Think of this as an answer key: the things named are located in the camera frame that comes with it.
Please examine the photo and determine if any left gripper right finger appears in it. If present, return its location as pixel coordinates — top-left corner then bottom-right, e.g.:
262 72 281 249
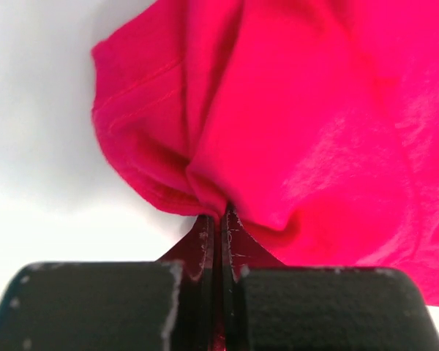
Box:
221 207 439 350

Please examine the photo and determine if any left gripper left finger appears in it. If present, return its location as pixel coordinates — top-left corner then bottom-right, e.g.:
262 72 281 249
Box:
0 216 214 351

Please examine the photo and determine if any pink t shirt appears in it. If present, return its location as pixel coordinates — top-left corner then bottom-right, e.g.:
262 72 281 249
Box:
92 1 439 306

